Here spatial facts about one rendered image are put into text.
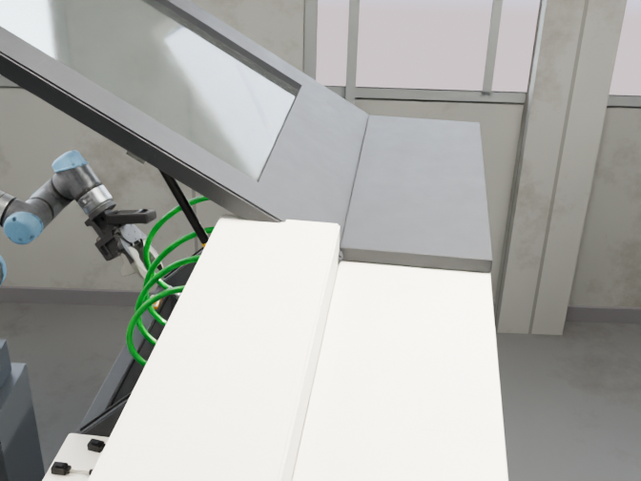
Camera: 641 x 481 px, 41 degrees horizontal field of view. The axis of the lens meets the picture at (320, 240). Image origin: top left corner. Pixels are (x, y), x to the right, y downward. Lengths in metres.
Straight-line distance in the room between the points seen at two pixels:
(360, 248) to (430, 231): 0.16
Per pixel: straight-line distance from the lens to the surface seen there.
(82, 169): 2.15
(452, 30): 3.58
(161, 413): 1.14
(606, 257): 4.16
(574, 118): 3.67
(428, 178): 1.89
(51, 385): 3.80
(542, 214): 3.82
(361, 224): 1.68
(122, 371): 2.22
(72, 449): 1.98
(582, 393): 3.84
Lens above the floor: 2.28
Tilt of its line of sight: 29 degrees down
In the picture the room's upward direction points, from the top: 2 degrees clockwise
